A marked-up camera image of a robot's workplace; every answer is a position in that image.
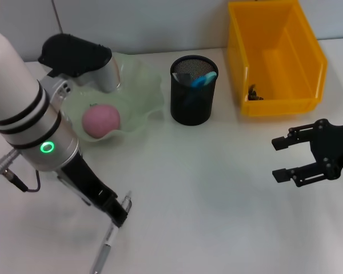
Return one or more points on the pale green wavy fruit plate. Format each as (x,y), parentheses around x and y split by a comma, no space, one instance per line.
(143,85)

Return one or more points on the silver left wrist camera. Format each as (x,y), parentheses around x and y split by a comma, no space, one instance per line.
(74,60)

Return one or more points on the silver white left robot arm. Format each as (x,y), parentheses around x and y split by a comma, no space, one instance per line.
(17,100)

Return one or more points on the dark green plastic wrapper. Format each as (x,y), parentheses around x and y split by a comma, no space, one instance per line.
(254,94)

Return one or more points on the yellow plastic bin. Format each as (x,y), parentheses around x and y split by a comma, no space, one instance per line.
(274,34)

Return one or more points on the clear plastic ruler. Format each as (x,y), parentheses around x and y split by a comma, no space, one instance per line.
(183,77)

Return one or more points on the blue scissors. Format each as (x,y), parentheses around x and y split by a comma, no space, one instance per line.
(201,81)

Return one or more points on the black mesh pen holder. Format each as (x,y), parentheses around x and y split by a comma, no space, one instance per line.
(194,111)

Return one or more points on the pink peach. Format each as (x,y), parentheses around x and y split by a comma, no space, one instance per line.
(101,120)

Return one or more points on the grey white pen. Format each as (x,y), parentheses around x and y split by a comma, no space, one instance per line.
(108,239)

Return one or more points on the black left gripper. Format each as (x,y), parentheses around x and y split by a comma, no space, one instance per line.
(85,179)

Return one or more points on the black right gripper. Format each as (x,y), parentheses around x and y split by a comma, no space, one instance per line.
(331,145)

